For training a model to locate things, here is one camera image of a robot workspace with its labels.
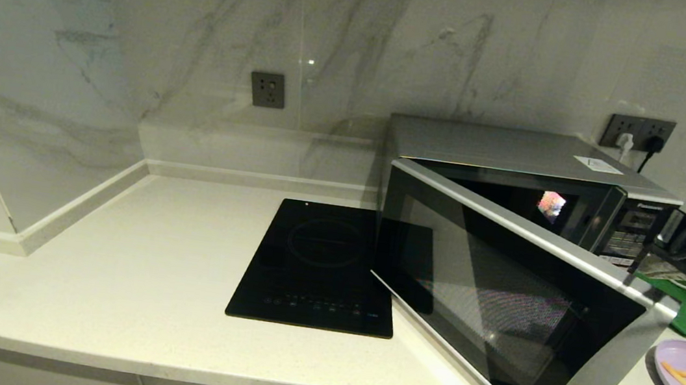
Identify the white label sticker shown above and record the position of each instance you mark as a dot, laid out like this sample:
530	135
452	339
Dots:
598	164

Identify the black induction cooktop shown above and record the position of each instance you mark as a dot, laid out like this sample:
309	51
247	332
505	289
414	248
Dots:
314	267

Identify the grey double wall socket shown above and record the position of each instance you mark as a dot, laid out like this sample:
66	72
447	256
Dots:
642	124

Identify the grey single wall socket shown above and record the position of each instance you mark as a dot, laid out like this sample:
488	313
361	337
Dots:
267	88

